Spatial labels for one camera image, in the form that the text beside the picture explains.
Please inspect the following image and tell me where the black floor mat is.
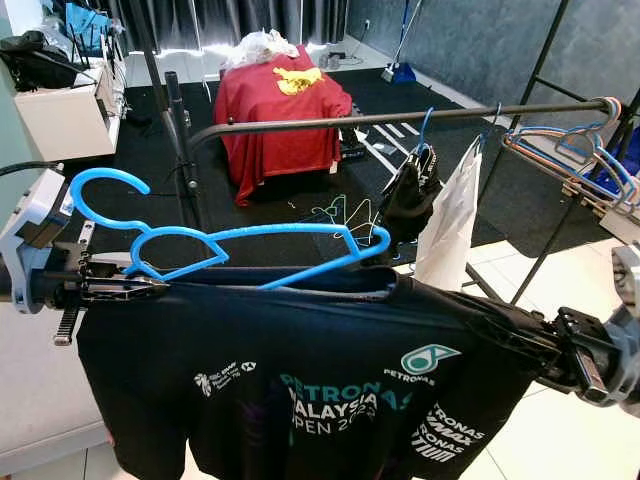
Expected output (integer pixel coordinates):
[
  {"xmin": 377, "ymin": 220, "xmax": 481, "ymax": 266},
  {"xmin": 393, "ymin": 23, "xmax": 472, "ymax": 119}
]
[{"xmin": 15, "ymin": 62, "xmax": 640, "ymax": 273}]

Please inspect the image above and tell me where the small black garment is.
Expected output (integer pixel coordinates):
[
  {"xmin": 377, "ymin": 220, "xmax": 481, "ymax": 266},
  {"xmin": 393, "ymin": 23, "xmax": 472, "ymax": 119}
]
[{"xmin": 378, "ymin": 145, "xmax": 443, "ymax": 266}]

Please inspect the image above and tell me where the green wire hanger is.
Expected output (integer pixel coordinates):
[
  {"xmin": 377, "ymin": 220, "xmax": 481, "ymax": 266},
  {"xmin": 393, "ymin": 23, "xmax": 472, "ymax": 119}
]
[{"xmin": 310, "ymin": 193, "xmax": 379, "ymax": 241}]

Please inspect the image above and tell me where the black metal clothes rack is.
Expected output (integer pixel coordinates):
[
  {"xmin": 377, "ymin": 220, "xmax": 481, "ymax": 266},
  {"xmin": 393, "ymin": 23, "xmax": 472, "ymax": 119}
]
[{"xmin": 125, "ymin": 0, "xmax": 640, "ymax": 301}]

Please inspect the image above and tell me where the yellow cloth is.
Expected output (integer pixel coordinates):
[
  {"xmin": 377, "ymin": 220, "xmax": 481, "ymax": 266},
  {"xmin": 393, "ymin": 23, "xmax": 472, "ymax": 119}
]
[{"xmin": 272, "ymin": 66, "xmax": 324, "ymax": 96}]

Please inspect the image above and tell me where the blue broom with dustpan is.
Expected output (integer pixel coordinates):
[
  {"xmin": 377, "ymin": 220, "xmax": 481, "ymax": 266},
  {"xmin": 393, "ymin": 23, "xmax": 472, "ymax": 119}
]
[{"xmin": 380, "ymin": 0, "xmax": 426, "ymax": 84}]

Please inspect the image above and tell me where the black Petronas T-shirt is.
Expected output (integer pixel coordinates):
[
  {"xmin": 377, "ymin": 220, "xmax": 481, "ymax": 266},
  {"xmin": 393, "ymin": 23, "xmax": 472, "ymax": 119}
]
[{"xmin": 75, "ymin": 262, "xmax": 561, "ymax": 480}]

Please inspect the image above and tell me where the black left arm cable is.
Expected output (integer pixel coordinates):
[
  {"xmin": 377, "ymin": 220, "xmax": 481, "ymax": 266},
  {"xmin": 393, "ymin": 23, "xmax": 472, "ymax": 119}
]
[{"xmin": 0, "ymin": 160, "xmax": 63, "ymax": 181}]

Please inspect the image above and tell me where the grey plastic hanger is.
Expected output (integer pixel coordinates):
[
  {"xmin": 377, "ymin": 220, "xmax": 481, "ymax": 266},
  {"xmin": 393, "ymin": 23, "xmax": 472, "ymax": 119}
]
[{"xmin": 503, "ymin": 100, "xmax": 640, "ymax": 219}]

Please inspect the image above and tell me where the white plastic bag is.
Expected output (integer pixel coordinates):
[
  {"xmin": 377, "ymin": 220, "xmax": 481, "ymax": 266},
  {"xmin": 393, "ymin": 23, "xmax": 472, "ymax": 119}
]
[{"xmin": 222, "ymin": 28, "xmax": 301, "ymax": 71}]

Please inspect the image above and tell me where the light blue plastic hanger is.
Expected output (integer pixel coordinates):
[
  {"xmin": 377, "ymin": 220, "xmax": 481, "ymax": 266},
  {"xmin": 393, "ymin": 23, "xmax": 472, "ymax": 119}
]
[{"xmin": 68, "ymin": 167, "xmax": 393, "ymax": 291}]

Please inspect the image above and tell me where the light blue bag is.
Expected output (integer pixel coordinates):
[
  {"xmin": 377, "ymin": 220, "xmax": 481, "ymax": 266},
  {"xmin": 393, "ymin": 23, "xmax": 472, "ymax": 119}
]
[{"xmin": 55, "ymin": 0, "xmax": 113, "ymax": 51}]

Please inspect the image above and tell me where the red draped cloth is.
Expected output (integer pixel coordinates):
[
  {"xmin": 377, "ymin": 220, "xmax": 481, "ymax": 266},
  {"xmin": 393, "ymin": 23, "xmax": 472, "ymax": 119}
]
[{"xmin": 213, "ymin": 42, "xmax": 353, "ymax": 206}]

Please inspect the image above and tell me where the dark blue fabric bag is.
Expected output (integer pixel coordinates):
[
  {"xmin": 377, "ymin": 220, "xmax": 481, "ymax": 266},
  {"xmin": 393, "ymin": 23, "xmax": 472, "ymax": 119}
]
[{"xmin": 590, "ymin": 125, "xmax": 640, "ymax": 196}]

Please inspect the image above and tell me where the black bag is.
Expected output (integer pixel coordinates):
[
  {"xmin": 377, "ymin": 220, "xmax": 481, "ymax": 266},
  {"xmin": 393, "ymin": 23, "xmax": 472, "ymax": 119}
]
[{"xmin": 0, "ymin": 30, "xmax": 81, "ymax": 91}]

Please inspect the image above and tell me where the white low cabinet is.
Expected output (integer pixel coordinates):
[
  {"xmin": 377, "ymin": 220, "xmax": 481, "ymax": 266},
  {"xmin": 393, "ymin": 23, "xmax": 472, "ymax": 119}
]
[{"xmin": 12, "ymin": 40, "xmax": 129, "ymax": 161}]

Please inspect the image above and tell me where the dark grey curtain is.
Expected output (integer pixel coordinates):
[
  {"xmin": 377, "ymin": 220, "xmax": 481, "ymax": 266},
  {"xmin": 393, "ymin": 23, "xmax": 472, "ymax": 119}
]
[{"xmin": 100, "ymin": 0, "xmax": 351, "ymax": 51}]

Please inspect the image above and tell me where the white T-shirt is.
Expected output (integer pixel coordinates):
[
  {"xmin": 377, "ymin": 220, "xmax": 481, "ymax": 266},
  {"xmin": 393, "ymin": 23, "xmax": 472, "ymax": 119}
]
[{"xmin": 413, "ymin": 135, "xmax": 486, "ymax": 293}]

